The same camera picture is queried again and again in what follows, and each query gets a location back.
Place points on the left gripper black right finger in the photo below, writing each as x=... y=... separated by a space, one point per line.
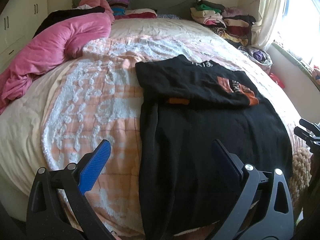
x=229 y=174

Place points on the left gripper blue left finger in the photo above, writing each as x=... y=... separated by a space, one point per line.
x=91 y=165

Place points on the black sweater with orange patches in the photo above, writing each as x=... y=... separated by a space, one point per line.
x=188 y=105

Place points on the floral basket with clothes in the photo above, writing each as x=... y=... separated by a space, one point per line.
x=258 y=56

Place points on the right stack folded clothes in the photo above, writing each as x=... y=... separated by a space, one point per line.
x=238 y=27

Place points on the stack folded clothes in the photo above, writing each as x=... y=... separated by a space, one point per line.
x=208 y=14
x=238 y=27

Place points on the left stack folded clothes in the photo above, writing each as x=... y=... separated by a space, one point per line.
x=208 y=14

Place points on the peach white quilted bedspread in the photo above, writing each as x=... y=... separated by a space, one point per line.
x=70 y=110

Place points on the red plastic bag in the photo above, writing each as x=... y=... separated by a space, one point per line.
x=277 y=80

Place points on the green window sill cover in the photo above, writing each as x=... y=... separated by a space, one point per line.
x=311 y=72

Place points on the pink comforter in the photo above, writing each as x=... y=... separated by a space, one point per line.
x=53 y=46

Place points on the cream curtain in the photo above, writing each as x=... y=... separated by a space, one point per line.
x=264 y=30

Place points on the black garment on comforter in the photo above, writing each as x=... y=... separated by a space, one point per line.
x=61 y=15

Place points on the red white folded cloth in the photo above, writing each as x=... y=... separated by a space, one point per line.
x=144 y=13

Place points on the cream wardrobe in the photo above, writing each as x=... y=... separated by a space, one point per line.
x=20 y=20

